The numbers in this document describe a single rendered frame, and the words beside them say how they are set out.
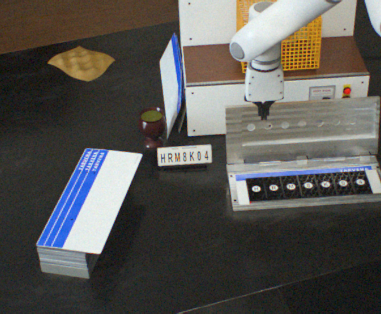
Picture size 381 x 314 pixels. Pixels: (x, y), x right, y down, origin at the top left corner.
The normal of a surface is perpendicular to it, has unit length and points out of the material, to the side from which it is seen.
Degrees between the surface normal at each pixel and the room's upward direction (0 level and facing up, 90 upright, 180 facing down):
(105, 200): 0
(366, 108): 75
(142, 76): 0
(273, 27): 60
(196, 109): 90
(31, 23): 0
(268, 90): 88
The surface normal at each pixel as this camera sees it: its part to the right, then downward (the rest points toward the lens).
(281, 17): -0.11, 0.13
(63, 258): -0.22, 0.62
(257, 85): 0.06, 0.63
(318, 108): 0.04, 0.41
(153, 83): -0.04, -0.77
